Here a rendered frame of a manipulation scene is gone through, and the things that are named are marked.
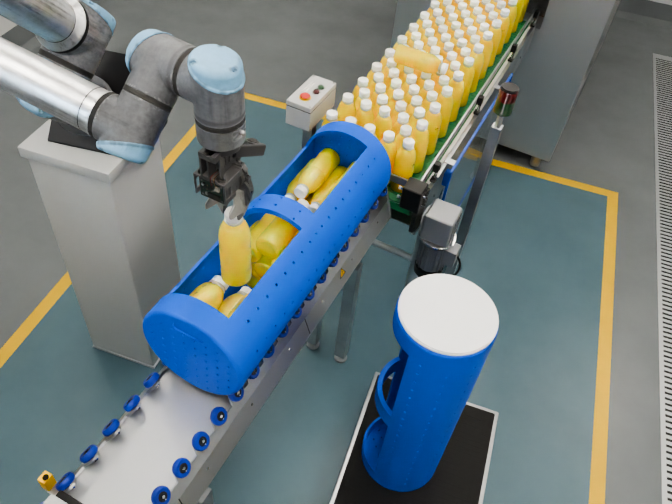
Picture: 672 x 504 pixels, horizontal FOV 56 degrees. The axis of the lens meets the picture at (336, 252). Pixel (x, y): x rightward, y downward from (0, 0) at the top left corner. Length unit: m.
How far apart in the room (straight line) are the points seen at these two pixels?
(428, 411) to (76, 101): 1.27
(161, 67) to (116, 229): 1.14
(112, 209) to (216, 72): 1.15
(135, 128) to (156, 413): 0.79
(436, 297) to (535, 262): 1.75
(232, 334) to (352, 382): 1.40
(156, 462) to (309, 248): 0.64
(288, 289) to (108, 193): 0.77
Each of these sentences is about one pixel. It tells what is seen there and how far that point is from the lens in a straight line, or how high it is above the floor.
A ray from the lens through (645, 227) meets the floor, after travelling 4.00.
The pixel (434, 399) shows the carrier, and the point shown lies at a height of 0.81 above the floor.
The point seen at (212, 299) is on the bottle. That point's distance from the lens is 1.60.
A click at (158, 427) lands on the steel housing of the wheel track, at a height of 0.93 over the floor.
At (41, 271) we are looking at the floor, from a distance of 3.34.
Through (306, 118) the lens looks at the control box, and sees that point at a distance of 2.31.
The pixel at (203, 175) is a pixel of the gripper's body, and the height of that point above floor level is 1.60.
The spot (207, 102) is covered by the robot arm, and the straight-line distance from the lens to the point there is 1.11.
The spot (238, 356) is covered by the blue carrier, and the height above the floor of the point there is 1.16.
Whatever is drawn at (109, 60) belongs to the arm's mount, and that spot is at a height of 1.31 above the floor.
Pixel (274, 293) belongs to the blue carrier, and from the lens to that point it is 1.55.
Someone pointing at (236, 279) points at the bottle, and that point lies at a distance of 1.47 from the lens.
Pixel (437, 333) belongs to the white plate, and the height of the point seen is 1.04.
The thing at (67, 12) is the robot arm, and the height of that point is 1.57.
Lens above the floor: 2.39
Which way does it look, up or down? 47 degrees down
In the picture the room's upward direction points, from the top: 7 degrees clockwise
